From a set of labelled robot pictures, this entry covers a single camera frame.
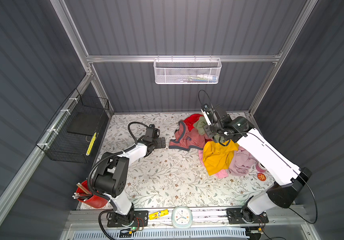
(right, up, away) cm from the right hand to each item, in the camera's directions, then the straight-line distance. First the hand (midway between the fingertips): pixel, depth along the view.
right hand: (211, 125), depth 74 cm
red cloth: (-6, +4, +39) cm, 39 cm away
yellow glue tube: (-27, -44, -1) cm, 52 cm away
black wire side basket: (-69, -5, -2) cm, 70 cm away
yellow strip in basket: (-58, -9, -5) cm, 59 cm away
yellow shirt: (+6, -19, +12) cm, 23 cm away
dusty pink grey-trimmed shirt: (-12, -10, +25) cm, 29 cm away
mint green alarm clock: (-15, -45, -3) cm, 47 cm away
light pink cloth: (+10, -29, +14) cm, 34 cm away
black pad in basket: (-64, +1, 0) cm, 64 cm away
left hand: (-30, -10, +22) cm, 38 cm away
